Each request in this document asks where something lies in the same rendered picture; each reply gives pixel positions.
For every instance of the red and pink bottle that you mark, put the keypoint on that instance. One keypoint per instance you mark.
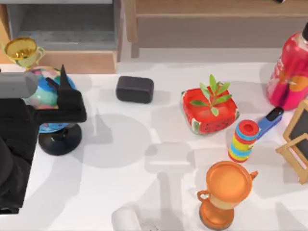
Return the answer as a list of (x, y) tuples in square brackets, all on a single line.
[(288, 72)]

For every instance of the black rounded speaker box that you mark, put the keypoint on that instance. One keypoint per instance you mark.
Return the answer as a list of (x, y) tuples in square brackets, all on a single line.
[(134, 89)]

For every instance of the wooden cupboard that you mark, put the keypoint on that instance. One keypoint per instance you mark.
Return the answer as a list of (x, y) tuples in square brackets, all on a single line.
[(4, 26)]

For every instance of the gold trophy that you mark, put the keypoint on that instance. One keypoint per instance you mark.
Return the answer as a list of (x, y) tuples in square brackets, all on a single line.
[(22, 51)]

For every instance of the grey pierced drawer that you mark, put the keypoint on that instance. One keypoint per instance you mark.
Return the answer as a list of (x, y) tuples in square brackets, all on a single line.
[(65, 24)]

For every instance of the orange trophy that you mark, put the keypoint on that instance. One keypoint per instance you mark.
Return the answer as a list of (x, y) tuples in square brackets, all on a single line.
[(226, 187)]

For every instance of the pale grey rounded box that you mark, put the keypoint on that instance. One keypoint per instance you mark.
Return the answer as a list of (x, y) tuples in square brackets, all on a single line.
[(16, 85)]

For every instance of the blue stapler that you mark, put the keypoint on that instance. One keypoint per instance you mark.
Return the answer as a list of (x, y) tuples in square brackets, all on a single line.
[(270, 120)]

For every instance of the pale wooden drawer front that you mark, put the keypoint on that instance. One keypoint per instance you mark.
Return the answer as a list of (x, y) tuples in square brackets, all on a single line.
[(79, 61)]

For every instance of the red watermelon plant pot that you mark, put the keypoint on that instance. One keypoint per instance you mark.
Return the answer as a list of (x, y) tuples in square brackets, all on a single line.
[(209, 115)]

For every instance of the colourful globe on black stand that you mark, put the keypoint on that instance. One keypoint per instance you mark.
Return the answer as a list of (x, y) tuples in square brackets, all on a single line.
[(48, 93)]

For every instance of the stack of coloured rings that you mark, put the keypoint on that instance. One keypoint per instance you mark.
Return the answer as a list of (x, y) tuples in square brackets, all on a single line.
[(243, 142)]

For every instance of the wooden framed blackboard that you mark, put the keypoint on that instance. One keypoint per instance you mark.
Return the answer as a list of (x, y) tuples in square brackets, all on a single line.
[(299, 130)]

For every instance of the wooden open shelf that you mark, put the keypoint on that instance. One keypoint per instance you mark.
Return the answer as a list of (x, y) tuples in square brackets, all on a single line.
[(216, 26)]

